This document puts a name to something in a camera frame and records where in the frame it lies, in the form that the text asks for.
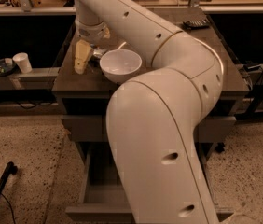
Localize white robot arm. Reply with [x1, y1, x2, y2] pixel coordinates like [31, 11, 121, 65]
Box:
[76, 0, 224, 224]

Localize open lower grey drawer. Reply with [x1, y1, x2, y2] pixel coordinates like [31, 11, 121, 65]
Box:
[64, 142, 234, 224]

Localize dark round dish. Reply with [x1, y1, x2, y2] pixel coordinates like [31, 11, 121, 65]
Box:
[0, 58, 16, 77]

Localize black remote on cabinet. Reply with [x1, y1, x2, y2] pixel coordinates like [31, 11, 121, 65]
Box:
[183, 20, 210, 30]

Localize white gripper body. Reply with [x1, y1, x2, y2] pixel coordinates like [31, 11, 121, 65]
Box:
[75, 20, 107, 44]

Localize white bowl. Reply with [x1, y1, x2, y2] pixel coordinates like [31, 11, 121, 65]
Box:
[100, 49, 142, 84]

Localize grey drawer cabinet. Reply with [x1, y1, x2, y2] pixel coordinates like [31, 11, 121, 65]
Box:
[51, 7, 250, 161]

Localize white paper cup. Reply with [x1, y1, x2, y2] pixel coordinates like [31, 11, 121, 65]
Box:
[13, 52, 32, 74]

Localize closed upper grey drawer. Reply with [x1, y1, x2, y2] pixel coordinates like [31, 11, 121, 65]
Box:
[62, 115, 236, 143]

